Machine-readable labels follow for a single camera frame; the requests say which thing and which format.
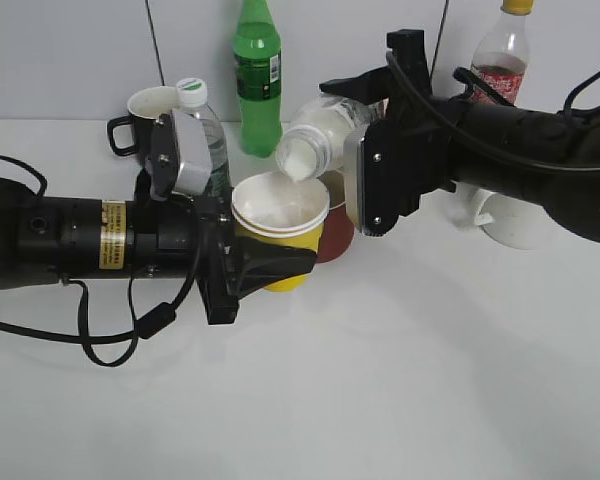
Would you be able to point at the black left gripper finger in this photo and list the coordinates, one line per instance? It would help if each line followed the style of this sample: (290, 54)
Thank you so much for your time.
(275, 264)

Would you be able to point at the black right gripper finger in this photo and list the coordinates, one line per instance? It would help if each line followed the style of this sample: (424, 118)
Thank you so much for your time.
(371, 87)

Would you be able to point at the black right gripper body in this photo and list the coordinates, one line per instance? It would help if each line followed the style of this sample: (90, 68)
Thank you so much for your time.
(413, 139)

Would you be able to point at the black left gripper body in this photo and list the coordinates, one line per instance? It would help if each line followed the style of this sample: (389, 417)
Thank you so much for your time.
(181, 236)

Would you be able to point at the yellow paper cup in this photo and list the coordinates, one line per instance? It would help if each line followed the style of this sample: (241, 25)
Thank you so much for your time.
(277, 210)

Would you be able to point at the glass milk bottle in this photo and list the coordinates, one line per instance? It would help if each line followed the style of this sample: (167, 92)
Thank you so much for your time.
(313, 143)

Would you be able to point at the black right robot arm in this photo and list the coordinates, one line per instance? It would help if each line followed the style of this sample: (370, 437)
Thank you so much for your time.
(547, 159)

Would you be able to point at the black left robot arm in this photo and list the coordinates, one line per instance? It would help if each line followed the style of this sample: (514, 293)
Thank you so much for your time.
(47, 240)

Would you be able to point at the red ceramic mug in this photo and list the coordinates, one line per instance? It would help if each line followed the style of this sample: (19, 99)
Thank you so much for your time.
(338, 230)

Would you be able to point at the cola bottle yellow cap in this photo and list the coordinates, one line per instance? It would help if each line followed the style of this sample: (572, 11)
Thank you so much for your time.
(502, 56)

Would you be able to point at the green soda bottle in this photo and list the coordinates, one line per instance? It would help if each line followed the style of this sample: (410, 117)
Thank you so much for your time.
(257, 47)

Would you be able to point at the white ceramic mug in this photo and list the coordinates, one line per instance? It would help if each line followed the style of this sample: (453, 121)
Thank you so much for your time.
(511, 222)

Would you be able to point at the black ceramic mug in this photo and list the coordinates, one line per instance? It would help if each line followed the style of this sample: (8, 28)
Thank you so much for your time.
(143, 109)

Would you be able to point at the clear water bottle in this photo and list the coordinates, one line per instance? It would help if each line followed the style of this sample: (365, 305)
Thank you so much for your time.
(193, 100)

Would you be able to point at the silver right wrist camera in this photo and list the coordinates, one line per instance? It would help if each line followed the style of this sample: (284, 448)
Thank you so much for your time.
(373, 213)

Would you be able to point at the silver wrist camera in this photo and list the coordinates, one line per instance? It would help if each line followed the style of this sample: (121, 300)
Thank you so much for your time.
(373, 213)
(179, 160)

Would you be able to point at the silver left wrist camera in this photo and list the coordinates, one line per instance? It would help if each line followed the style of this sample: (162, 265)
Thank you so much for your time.
(179, 160)

